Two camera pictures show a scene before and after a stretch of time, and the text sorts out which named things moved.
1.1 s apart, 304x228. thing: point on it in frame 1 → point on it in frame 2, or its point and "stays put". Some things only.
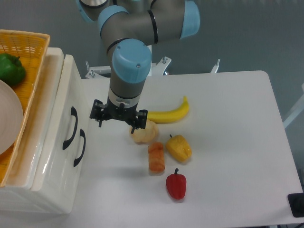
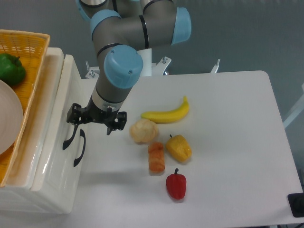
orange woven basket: (31, 48) stays put
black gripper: (99, 110) → (77, 115)
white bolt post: (214, 69) stays put
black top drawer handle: (74, 112) stays put
